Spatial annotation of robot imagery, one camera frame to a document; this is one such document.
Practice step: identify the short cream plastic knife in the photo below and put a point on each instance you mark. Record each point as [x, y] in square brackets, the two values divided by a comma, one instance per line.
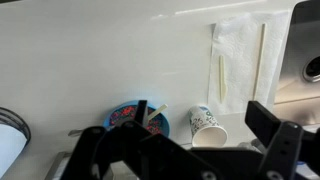
[222, 83]

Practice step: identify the black wire towel holder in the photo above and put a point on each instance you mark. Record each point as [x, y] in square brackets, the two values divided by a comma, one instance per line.
[8, 117]

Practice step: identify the paper towel roll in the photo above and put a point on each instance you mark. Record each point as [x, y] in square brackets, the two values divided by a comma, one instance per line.
[12, 142]

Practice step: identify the cream utensil in bowl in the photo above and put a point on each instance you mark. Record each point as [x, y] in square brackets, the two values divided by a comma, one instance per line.
[157, 111]

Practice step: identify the blue bowl with candies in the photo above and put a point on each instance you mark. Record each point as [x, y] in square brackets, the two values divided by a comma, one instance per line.
[159, 124]

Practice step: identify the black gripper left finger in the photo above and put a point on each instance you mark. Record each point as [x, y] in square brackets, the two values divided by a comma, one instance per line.
[148, 156]

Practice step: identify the long cream chopstick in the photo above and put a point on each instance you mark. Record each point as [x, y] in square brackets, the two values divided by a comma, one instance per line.
[259, 59]

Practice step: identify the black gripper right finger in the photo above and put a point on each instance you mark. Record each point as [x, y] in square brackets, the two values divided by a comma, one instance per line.
[286, 143]

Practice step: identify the patterned paper cup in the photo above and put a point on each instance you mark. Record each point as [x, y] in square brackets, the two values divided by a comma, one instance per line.
[205, 129]

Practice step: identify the stainless steel sink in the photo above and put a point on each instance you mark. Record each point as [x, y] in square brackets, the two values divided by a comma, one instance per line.
[298, 93]

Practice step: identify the white paper towel sheet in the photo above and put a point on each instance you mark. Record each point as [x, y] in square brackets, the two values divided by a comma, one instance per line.
[237, 39]

